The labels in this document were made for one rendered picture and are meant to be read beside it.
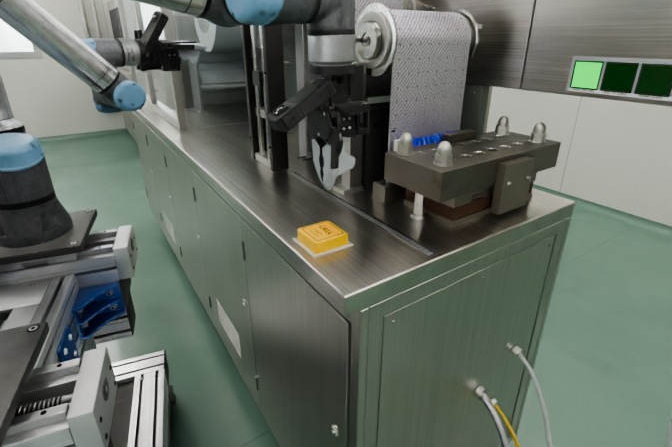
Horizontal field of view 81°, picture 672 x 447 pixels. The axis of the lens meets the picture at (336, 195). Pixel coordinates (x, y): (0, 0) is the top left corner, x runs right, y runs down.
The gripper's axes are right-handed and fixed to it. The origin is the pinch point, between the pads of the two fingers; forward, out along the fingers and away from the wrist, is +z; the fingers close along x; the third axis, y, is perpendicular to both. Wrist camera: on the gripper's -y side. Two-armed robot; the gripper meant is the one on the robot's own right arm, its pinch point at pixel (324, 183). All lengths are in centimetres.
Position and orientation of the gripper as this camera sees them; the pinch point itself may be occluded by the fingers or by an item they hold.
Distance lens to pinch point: 69.3
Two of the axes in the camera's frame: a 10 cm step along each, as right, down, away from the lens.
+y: 8.3, -2.3, 5.1
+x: -5.5, -3.1, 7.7
